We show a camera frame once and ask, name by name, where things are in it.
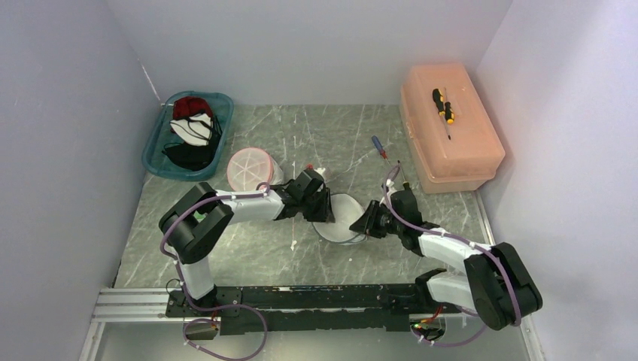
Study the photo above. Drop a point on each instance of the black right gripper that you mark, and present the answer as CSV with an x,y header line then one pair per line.
x,y
366,222

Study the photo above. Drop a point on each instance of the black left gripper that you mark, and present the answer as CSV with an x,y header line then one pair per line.
x,y
325,213

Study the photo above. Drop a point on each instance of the white mesh blue zip laundry bag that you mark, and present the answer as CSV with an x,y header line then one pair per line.
x,y
346,210

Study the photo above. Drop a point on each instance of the pink zip mesh laundry bag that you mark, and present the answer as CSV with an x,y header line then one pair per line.
x,y
251,166

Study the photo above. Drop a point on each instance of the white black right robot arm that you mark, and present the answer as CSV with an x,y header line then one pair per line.
x,y
491,281

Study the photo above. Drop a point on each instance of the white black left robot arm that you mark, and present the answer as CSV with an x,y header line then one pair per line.
x,y
192,227

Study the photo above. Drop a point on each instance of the black yellow screwdriver on table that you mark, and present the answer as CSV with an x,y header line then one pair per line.
x,y
405,183

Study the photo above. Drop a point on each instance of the orange translucent plastic storage box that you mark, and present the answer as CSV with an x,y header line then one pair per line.
x,y
451,137

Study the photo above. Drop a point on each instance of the black yellow screwdriver on box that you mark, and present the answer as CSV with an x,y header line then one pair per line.
x,y
444,109

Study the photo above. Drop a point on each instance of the red cloth garment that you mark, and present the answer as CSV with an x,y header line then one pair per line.
x,y
190,106

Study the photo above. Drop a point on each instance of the teal plastic tray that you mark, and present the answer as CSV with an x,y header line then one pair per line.
x,y
199,130

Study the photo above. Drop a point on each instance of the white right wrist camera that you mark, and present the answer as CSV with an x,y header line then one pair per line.
x,y
388,189

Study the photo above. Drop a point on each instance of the blue red handle screwdriver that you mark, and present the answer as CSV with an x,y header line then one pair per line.
x,y
380,149

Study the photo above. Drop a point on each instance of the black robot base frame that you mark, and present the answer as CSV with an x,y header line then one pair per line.
x,y
239,310

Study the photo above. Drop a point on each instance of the aluminium extrusion rail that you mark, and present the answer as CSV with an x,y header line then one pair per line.
x,y
122,305

